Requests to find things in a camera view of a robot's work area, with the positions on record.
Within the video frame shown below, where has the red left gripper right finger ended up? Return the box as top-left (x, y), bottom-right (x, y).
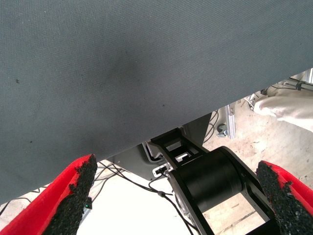
top-left (255, 160), bottom-right (313, 235)

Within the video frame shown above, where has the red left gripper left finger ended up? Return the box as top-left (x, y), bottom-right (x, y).
top-left (0, 153), bottom-right (98, 235)

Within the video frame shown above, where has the small box with green light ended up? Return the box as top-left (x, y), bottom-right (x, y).
top-left (83, 195), bottom-right (95, 211)

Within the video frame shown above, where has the grey base panel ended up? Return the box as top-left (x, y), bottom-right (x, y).
top-left (107, 111), bottom-right (212, 183)

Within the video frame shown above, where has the grey caster wheel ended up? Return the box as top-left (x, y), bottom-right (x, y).
top-left (216, 123), bottom-right (229, 138)

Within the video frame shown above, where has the aluminium profile leg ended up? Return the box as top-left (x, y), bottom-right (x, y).
top-left (224, 104), bottom-right (237, 140)

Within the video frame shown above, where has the silver connector socket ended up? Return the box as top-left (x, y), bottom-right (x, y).
top-left (151, 165), bottom-right (172, 177)

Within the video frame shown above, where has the dark grey table cloth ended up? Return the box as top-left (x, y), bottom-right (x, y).
top-left (0, 0), bottom-right (313, 205)

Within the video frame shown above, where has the thin black cable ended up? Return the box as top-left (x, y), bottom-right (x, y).
top-left (96, 160), bottom-right (177, 196)

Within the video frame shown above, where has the black cable with ferrite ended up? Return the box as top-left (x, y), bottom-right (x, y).
top-left (148, 171), bottom-right (203, 235)

